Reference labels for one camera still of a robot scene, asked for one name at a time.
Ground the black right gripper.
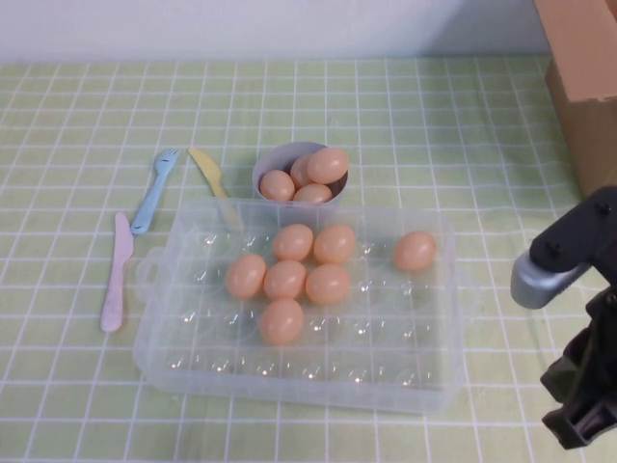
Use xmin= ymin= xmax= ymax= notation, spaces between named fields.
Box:
xmin=539 ymin=282 xmax=617 ymax=450

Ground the beige egg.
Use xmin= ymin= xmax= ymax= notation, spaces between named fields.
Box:
xmin=289 ymin=153 xmax=314 ymax=190
xmin=306 ymin=147 xmax=350 ymax=185
xmin=258 ymin=298 xmax=305 ymax=346
xmin=305 ymin=263 xmax=352 ymax=306
xmin=225 ymin=253 xmax=268 ymax=299
xmin=392 ymin=231 xmax=438 ymax=271
xmin=272 ymin=223 xmax=315 ymax=262
xmin=262 ymin=259 xmax=308 ymax=301
xmin=292 ymin=182 xmax=334 ymax=205
xmin=258 ymin=169 xmax=296 ymax=203
xmin=313 ymin=223 xmax=357 ymax=265

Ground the brown cardboard box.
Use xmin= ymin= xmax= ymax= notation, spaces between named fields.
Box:
xmin=532 ymin=0 xmax=617 ymax=200

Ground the clear plastic egg box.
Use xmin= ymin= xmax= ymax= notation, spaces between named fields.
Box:
xmin=130 ymin=195 xmax=481 ymax=417

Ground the grey round bowl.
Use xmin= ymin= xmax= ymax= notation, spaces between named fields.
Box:
xmin=252 ymin=141 xmax=349 ymax=206

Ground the yellow plastic knife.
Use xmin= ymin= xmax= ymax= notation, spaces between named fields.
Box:
xmin=186 ymin=147 xmax=242 ymax=232

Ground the blue plastic fork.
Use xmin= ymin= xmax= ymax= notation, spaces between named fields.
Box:
xmin=129 ymin=148 xmax=182 ymax=236

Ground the pink plastic knife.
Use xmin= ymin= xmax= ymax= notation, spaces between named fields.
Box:
xmin=99 ymin=212 xmax=136 ymax=333

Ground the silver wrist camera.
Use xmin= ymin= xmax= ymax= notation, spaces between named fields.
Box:
xmin=510 ymin=254 xmax=598 ymax=311

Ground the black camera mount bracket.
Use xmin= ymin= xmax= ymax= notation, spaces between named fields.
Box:
xmin=528 ymin=186 xmax=617 ymax=279

